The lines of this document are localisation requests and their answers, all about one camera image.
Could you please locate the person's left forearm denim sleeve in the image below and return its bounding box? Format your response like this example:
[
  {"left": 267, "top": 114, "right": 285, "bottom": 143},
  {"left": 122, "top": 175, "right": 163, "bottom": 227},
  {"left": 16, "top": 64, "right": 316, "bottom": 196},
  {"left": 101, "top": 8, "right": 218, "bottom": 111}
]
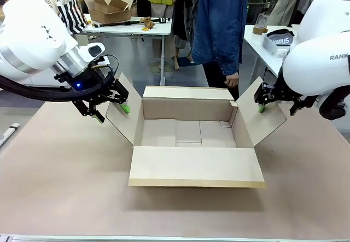
[{"left": 218, "top": 28, "right": 247, "bottom": 76}]

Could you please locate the person in denim shirt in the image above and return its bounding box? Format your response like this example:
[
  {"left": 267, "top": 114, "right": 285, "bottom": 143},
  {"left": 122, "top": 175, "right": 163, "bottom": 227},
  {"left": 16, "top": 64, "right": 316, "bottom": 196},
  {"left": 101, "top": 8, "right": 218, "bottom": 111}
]
[{"left": 191, "top": 0, "right": 248, "bottom": 101}]

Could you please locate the crumpled brown paper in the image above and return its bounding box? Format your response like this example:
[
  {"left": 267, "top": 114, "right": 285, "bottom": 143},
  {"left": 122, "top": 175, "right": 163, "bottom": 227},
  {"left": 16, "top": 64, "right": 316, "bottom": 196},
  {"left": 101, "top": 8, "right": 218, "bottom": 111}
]
[{"left": 139, "top": 16, "right": 155, "bottom": 29}]

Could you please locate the black rod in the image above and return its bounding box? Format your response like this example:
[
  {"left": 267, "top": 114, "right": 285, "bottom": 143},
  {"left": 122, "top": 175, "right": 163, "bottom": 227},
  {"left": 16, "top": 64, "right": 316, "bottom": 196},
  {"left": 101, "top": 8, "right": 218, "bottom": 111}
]
[{"left": 91, "top": 17, "right": 172, "bottom": 29}]

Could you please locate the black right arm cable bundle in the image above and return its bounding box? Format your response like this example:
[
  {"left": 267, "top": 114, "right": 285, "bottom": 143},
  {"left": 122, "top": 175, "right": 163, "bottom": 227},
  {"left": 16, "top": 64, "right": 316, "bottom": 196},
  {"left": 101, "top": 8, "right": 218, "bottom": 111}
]
[{"left": 318, "top": 85, "right": 350, "bottom": 121}]

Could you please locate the open shallow cardboard box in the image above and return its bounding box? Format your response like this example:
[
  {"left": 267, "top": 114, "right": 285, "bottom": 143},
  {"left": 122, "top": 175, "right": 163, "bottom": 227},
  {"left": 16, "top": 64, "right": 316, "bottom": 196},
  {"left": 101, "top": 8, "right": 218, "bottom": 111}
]
[{"left": 83, "top": 0, "right": 135, "bottom": 25}]

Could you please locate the large brown cardboard box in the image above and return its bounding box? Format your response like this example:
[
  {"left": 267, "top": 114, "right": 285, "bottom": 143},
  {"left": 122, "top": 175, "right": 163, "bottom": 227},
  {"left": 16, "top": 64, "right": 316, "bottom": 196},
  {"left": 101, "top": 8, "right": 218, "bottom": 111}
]
[{"left": 105, "top": 72, "right": 288, "bottom": 190}]

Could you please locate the grey cap with lettering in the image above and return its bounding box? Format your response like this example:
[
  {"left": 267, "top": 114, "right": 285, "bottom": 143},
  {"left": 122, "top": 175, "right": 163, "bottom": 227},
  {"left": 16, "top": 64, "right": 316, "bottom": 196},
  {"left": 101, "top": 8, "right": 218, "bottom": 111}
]
[{"left": 262, "top": 28, "right": 296, "bottom": 58}]

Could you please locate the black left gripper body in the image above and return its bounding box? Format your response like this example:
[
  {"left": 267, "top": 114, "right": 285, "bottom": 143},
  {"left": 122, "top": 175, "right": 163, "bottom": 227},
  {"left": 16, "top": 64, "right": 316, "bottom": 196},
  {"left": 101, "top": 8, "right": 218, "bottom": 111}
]
[{"left": 53, "top": 57, "right": 114, "bottom": 102}]

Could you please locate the person's left hand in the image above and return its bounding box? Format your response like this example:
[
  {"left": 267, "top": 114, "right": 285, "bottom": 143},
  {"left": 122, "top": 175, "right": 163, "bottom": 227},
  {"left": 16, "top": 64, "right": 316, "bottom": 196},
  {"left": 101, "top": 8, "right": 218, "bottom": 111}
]
[{"left": 224, "top": 72, "right": 241, "bottom": 89}]

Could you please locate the white table with grey legs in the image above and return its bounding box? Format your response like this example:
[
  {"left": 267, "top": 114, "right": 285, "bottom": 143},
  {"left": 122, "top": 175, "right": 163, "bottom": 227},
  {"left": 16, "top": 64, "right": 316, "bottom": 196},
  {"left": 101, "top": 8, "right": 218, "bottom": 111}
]
[{"left": 73, "top": 14, "right": 173, "bottom": 87}]

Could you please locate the white bar with black band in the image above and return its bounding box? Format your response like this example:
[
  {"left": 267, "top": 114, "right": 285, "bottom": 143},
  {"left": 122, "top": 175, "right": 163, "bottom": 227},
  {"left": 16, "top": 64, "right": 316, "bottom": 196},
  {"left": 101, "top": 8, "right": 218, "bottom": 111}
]
[{"left": 0, "top": 121, "right": 20, "bottom": 147}]

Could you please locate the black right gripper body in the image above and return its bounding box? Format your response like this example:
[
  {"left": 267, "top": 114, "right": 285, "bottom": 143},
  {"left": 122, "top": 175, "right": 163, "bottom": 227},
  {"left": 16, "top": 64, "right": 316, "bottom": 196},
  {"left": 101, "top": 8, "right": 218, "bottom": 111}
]
[{"left": 274, "top": 86, "right": 305, "bottom": 102}]

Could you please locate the black white striped bag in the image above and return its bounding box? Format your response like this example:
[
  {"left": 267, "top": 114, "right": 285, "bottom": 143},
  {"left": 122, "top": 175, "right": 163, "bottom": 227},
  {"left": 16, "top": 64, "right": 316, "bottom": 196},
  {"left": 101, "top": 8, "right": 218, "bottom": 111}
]
[{"left": 56, "top": 0, "right": 89, "bottom": 35}]

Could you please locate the plain white table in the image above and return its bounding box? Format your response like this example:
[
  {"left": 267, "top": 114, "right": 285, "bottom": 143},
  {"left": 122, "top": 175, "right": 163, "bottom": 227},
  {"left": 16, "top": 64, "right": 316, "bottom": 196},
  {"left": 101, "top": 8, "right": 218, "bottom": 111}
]
[{"left": 242, "top": 25, "right": 300, "bottom": 78}]

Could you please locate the person in beige clothes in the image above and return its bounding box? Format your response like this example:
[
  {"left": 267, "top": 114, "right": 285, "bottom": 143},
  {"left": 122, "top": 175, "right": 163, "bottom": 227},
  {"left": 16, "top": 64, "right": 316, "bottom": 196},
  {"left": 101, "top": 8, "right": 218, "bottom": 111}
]
[{"left": 269, "top": 0, "right": 303, "bottom": 26}]

